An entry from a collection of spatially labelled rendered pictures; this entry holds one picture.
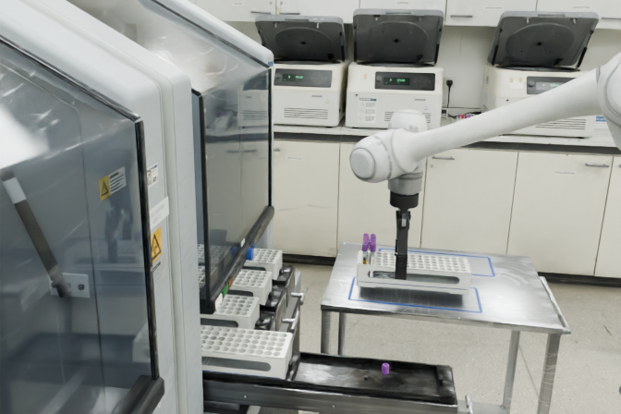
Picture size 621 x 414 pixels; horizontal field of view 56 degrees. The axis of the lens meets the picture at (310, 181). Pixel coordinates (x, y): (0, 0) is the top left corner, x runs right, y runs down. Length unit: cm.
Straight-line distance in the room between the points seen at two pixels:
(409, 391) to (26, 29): 96
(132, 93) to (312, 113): 264
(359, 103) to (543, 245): 138
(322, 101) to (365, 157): 215
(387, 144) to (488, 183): 227
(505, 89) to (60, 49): 287
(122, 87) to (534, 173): 297
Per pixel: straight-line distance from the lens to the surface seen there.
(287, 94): 345
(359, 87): 341
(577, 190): 366
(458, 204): 355
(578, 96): 132
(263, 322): 146
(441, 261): 161
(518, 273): 183
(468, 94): 405
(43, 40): 89
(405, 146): 130
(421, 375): 133
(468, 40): 402
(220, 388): 129
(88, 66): 86
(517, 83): 350
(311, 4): 369
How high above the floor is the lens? 154
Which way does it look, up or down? 16 degrees down
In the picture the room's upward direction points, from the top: 1 degrees clockwise
